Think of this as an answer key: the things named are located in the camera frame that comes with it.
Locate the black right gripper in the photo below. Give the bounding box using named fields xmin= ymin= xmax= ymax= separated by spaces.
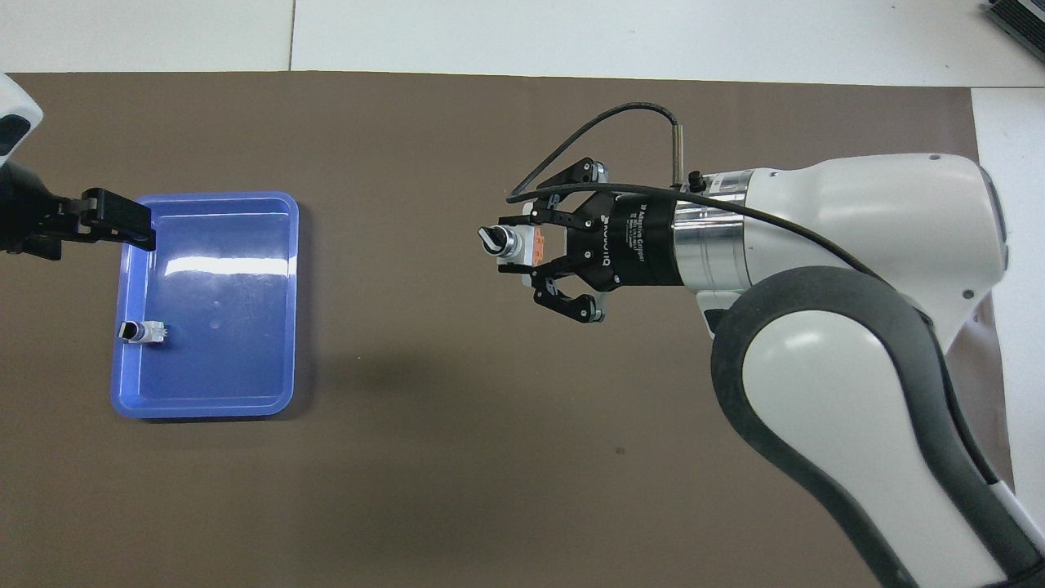
xmin=500 ymin=158 xmax=683 ymax=326

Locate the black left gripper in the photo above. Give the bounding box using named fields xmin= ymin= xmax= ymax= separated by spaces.
xmin=0 ymin=161 xmax=157 ymax=261

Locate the selector switch with orange base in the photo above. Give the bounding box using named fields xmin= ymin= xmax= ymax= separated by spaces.
xmin=478 ymin=224 xmax=546 ymax=288

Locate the blue plastic tray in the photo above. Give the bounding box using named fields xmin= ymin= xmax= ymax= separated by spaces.
xmin=110 ymin=192 xmax=300 ymax=420

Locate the brown table mat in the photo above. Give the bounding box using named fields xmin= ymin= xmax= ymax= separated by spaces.
xmin=0 ymin=71 xmax=1028 ymax=588

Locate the black electronic device box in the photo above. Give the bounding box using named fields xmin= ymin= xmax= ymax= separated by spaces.
xmin=984 ymin=0 xmax=1045 ymax=42

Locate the white selector switch black knob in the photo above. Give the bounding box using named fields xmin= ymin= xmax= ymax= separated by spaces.
xmin=118 ymin=320 xmax=170 ymax=346

